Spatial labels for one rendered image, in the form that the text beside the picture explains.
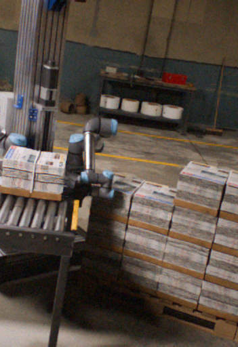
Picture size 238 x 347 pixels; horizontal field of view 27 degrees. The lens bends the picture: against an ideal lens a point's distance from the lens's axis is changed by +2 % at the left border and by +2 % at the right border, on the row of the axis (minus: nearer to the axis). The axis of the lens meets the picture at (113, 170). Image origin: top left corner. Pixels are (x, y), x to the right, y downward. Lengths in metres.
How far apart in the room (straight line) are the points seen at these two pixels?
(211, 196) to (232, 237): 0.29
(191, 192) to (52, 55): 1.40
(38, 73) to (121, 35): 6.24
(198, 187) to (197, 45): 6.93
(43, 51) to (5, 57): 6.33
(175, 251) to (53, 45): 1.68
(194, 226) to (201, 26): 7.02
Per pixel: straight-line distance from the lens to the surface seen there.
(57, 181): 3.00
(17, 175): 3.02
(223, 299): 3.45
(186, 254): 3.35
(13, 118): 3.82
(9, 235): 2.67
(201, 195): 3.20
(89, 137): 3.27
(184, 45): 9.89
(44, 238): 2.64
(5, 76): 9.95
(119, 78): 9.00
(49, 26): 3.58
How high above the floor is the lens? 1.96
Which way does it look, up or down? 18 degrees down
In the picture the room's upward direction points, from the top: 10 degrees clockwise
